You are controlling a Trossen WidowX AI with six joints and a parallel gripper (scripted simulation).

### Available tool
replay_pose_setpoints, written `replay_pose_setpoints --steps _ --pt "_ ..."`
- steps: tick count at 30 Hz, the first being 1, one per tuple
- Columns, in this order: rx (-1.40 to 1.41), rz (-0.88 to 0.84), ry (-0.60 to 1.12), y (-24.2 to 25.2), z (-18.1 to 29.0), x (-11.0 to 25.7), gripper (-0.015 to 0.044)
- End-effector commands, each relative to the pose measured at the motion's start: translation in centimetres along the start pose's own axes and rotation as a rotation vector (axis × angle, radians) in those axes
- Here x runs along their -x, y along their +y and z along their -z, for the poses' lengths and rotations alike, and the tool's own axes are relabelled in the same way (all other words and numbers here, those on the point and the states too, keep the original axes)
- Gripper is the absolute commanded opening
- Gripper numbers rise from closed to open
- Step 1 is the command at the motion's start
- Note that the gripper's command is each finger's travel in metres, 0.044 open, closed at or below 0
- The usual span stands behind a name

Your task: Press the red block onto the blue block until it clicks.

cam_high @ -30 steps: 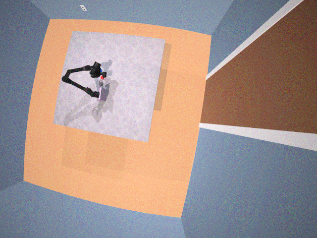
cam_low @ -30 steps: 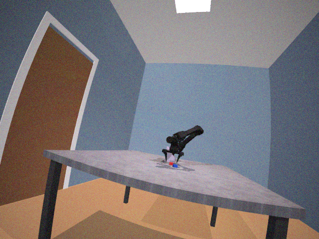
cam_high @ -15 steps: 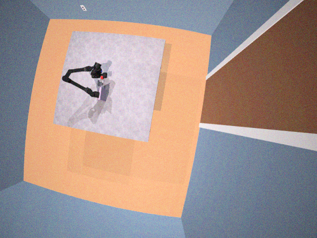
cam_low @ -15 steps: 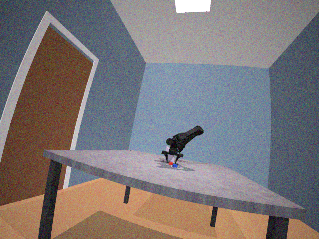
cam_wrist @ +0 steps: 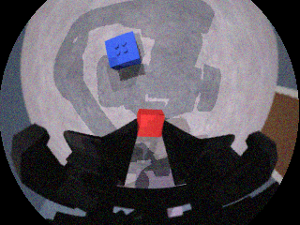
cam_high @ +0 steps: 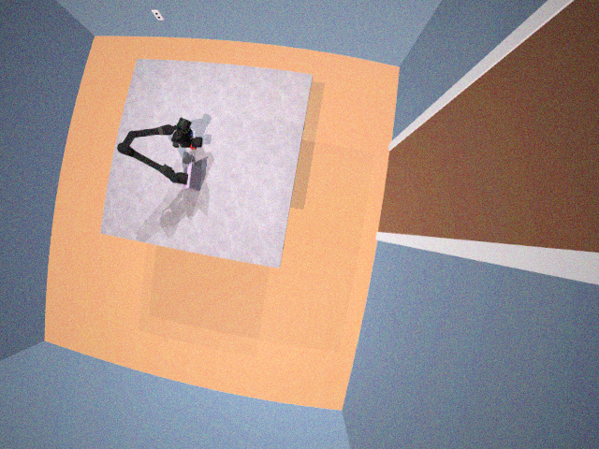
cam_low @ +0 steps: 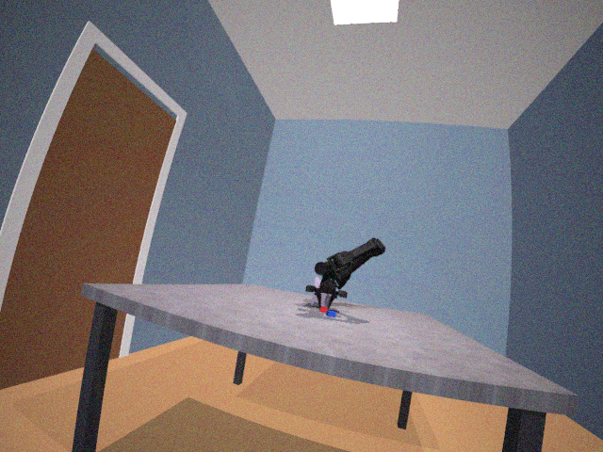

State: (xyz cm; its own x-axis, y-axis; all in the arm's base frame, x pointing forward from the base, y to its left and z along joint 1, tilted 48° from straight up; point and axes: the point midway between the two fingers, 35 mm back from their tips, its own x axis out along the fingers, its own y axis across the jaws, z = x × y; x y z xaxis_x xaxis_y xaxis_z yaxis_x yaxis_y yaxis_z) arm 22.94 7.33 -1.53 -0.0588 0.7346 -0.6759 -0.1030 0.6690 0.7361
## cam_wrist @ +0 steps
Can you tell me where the blue block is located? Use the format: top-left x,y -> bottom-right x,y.
105,31 -> 142,71

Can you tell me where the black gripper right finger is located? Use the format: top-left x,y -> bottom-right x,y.
162,119 -> 235,186

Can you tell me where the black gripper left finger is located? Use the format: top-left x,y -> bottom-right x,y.
64,117 -> 139,186

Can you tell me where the red block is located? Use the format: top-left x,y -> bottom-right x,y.
138,110 -> 165,138

